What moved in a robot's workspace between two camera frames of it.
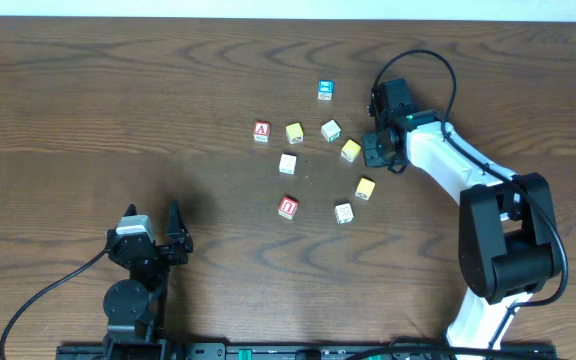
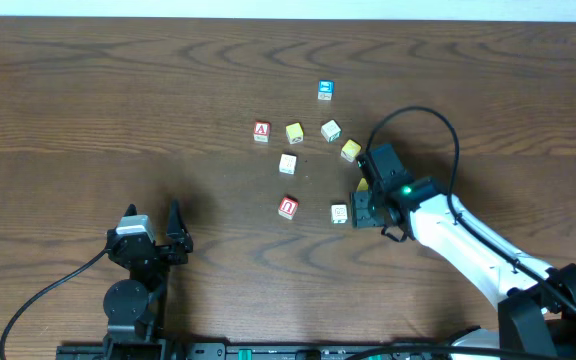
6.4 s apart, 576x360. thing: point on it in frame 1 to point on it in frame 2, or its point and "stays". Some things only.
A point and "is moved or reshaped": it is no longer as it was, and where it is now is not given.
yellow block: [365, 188] stays
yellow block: [350, 150] stays
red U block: [288, 208] stays
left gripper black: [155, 251] stays
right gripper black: [371, 156] to [359, 210]
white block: [344, 213] is moved or reshaped
